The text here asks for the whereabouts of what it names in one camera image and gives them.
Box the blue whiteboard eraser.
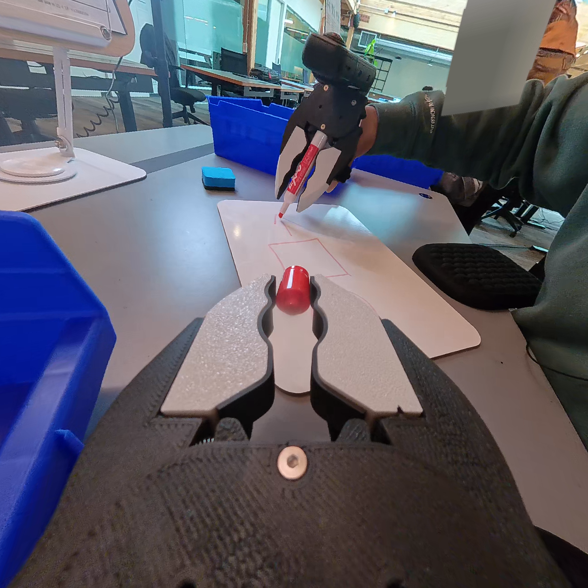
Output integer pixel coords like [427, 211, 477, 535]
[202, 166, 237, 192]

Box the person's right hand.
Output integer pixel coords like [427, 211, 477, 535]
[353, 105, 380, 159]

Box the red marker cap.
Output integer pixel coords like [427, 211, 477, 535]
[276, 265, 314, 316]

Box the white whiteboard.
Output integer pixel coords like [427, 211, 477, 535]
[217, 199, 482, 397]

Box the black office chair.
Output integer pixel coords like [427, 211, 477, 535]
[138, 22, 209, 126]

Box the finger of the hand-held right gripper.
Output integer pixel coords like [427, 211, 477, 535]
[273, 128, 319, 202]
[295, 146, 344, 214]

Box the black textured wrist pad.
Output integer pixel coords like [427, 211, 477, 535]
[411, 242, 544, 311]

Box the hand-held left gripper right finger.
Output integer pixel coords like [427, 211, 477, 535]
[309, 274, 424, 436]

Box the red dry-erase marker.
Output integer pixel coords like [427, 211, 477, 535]
[278, 142, 325, 220]

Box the blue plastic bin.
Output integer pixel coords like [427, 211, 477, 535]
[352, 154, 444, 191]
[208, 95, 346, 181]
[0, 211, 118, 588]

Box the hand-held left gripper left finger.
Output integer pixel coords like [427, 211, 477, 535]
[161, 274, 278, 436]

